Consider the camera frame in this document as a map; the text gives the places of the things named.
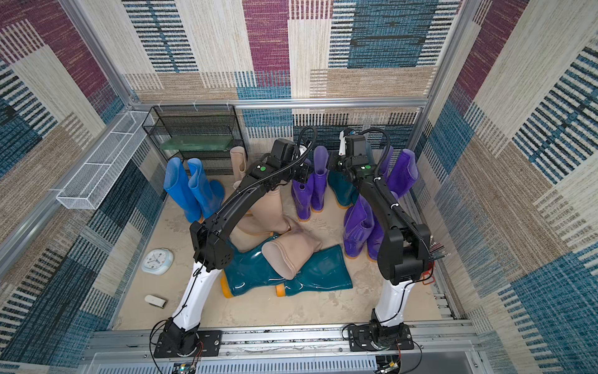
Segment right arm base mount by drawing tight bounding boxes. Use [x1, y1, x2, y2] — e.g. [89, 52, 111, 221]
[341, 324, 415, 352]

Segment white wire mesh basket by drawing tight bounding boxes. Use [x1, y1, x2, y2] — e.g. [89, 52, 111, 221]
[56, 111, 147, 210]

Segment green pad on shelf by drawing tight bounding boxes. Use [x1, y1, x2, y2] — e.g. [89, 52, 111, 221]
[160, 136, 234, 151]

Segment blue boot from pile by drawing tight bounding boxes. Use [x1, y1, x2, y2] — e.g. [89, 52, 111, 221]
[188, 158, 225, 221]

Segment red pencil bucket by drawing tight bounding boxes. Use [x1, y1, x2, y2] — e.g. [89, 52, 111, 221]
[420, 267, 435, 285]

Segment beige boot back left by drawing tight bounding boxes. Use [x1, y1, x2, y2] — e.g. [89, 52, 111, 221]
[230, 146, 248, 188]

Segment teal boot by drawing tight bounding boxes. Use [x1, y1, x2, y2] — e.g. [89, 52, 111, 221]
[221, 234, 285, 299]
[328, 171, 358, 209]
[276, 245, 353, 297]

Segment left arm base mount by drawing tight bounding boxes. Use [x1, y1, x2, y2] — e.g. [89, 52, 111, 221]
[153, 330, 223, 358]

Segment white round alarm clock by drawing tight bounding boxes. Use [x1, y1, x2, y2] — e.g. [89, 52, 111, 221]
[141, 248, 174, 276]

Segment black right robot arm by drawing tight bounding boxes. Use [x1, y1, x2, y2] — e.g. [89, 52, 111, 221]
[329, 128, 432, 352]

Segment small grey eraser block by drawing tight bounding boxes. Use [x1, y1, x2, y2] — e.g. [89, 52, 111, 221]
[144, 295, 167, 309]

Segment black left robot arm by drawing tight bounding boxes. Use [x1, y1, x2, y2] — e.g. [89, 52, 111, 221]
[149, 126, 318, 358]

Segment beige boot front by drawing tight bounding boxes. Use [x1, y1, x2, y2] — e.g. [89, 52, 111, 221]
[234, 187, 291, 235]

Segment black wire shelf rack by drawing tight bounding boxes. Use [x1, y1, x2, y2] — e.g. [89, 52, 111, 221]
[142, 104, 245, 176]

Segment beige boot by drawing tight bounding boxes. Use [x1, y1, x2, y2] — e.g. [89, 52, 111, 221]
[234, 187, 291, 235]
[262, 227, 322, 280]
[230, 146, 248, 188]

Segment beige boot lying in pile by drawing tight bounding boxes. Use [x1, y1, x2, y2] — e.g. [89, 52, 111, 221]
[262, 227, 322, 280]

